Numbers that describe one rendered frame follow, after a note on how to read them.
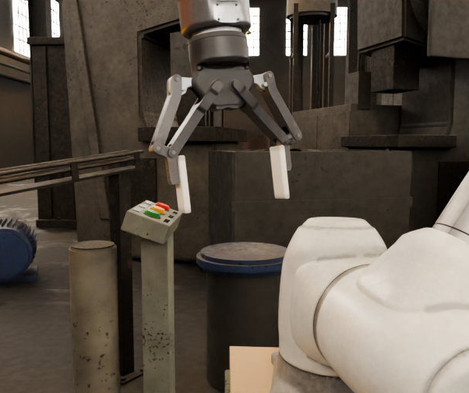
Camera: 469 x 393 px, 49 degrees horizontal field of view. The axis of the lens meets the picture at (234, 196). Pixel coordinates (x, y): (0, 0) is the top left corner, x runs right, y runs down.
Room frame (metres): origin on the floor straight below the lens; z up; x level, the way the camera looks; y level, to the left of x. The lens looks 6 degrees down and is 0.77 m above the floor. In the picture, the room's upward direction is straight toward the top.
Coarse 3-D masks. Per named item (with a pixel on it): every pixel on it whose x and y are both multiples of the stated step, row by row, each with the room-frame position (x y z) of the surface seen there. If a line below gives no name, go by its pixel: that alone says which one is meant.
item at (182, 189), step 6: (180, 156) 0.61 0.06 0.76; (180, 162) 0.61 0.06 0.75; (180, 168) 0.61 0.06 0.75; (180, 174) 0.61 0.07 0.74; (186, 174) 0.61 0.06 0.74; (180, 180) 0.61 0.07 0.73; (186, 180) 0.61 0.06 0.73; (180, 186) 0.62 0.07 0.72; (186, 186) 0.61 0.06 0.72; (180, 192) 0.62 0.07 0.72; (186, 192) 0.61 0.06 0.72; (180, 198) 0.62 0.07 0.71; (186, 198) 0.61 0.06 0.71; (180, 204) 0.62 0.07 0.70; (186, 204) 0.61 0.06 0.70; (180, 210) 0.63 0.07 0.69; (186, 210) 0.61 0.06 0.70
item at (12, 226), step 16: (0, 224) 2.89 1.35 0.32; (16, 224) 2.93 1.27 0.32; (0, 240) 2.65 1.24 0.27; (16, 240) 2.67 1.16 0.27; (32, 240) 2.85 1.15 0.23; (0, 256) 2.65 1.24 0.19; (16, 256) 2.67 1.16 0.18; (32, 256) 2.72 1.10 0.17; (0, 272) 2.64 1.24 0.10; (16, 272) 2.67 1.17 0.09; (32, 272) 2.88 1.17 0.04
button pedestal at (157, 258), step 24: (144, 216) 1.21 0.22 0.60; (168, 216) 1.32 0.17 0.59; (144, 240) 1.27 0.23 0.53; (168, 240) 1.29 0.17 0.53; (144, 264) 1.27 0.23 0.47; (168, 264) 1.28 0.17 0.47; (144, 288) 1.27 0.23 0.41; (168, 288) 1.28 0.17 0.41; (144, 312) 1.27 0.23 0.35; (168, 312) 1.27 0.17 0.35; (144, 336) 1.27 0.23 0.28; (168, 336) 1.27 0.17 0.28; (144, 360) 1.27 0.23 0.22; (168, 360) 1.27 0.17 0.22; (144, 384) 1.27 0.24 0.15; (168, 384) 1.27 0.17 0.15
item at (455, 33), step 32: (384, 0) 3.75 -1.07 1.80; (416, 0) 3.38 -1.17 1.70; (448, 0) 3.32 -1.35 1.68; (384, 32) 3.75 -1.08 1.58; (416, 32) 3.58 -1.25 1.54; (448, 32) 3.32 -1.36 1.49; (384, 64) 3.81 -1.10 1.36; (416, 64) 3.77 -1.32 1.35; (448, 64) 3.73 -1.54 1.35; (352, 96) 4.21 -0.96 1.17; (416, 96) 4.05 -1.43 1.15; (448, 96) 3.72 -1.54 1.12; (416, 128) 4.03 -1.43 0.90; (448, 128) 3.70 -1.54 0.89; (416, 160) 3.59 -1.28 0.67; (448, 160) 3.68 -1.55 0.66; (416, 192) 3.60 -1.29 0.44; (448, 192) 3.67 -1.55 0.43; (416, 224) 3.60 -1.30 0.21
